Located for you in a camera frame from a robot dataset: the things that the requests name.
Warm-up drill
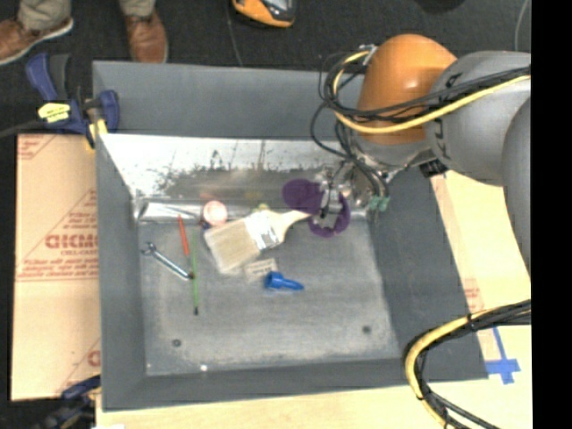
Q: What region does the brown cardboard board red print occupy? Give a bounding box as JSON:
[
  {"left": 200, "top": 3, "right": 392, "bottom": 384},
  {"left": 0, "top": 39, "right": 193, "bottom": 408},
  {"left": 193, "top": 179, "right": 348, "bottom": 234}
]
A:
[{"left": 9, "top": 132, "right": 102, "bottom": 401}]

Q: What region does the red thin stick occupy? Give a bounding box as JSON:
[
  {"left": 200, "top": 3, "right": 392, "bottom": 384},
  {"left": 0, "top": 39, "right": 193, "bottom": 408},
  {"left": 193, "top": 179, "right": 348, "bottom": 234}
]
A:
[{"left": 176, "top": 214, "right": 191, "bottom": 257}]

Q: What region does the blue plastic nozzle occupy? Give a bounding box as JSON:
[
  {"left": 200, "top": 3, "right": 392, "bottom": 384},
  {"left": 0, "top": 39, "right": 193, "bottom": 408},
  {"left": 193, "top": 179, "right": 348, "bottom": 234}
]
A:
[{"left": 263, "top": 271, "right": 306, "bottom": 292}]

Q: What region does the purple soft object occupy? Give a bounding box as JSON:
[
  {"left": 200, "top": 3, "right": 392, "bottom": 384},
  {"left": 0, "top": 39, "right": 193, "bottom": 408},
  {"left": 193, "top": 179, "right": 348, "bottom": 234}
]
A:
[{"left": 282, "top": 177, "right": 352, "bottom": 239}]

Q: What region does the wide wooden paintbrush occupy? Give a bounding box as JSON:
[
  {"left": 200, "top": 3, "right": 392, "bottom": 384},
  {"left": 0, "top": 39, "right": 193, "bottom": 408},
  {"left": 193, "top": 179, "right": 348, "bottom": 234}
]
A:
[{"left": 203, "top": 208, "right": 314, "bottom": 275}]

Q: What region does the green thin paintbrush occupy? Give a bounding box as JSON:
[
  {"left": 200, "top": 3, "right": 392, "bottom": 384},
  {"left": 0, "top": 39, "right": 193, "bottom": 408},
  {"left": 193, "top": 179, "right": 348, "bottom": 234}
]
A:
[{"left": 189, "top": 227, "right": 200, "bottom": 316}]

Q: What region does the pink and white round object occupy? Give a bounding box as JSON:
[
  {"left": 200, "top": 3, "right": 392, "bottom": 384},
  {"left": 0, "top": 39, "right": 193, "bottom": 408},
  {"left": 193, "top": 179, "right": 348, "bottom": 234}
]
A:
[{"left": 202, "top": 199, "right": 229, "bottom": 226}]

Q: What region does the grey metal bin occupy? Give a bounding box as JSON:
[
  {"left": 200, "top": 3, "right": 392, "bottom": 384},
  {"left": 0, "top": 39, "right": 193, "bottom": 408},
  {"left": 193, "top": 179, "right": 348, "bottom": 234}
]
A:
[{"left": 91, "top": 60, "right": 489, "bottom": 410}]

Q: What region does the black cylinder on white bracket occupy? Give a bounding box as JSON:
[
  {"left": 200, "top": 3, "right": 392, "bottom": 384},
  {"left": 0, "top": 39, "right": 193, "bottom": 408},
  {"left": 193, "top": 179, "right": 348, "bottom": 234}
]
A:
[{"left": 419, "top": 157, "right": 450, "bottom": 179}]

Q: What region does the silver metal wrench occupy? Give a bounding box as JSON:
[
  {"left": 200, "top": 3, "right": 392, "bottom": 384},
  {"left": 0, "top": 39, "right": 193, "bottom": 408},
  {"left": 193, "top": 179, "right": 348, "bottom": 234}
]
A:
[{"left": 141, "top": 241, "right": 195, "bottom": 282}]

